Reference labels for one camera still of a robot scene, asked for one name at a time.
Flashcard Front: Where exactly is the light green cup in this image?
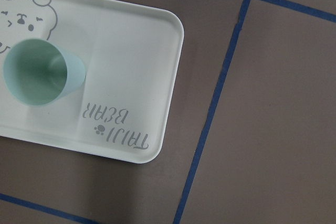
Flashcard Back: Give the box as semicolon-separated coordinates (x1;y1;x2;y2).
3;38;86;106

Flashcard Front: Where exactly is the white bear tray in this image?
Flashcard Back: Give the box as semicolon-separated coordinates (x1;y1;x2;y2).
1;0;184;164

